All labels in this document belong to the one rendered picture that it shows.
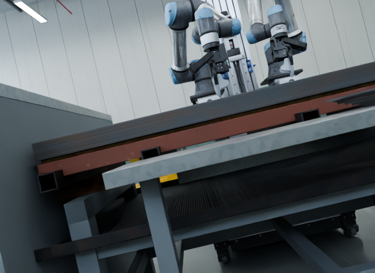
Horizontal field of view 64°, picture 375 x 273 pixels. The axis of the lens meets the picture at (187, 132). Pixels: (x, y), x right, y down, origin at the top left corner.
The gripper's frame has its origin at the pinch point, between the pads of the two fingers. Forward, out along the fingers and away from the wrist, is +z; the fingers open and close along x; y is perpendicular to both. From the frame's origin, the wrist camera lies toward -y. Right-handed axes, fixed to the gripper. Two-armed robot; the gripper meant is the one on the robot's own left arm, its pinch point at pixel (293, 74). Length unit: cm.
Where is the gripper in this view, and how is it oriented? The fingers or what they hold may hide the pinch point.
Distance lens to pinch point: 154.9
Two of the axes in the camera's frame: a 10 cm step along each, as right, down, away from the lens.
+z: 1.5, 9.8, -1.6
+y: -9.7, 1.7, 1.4
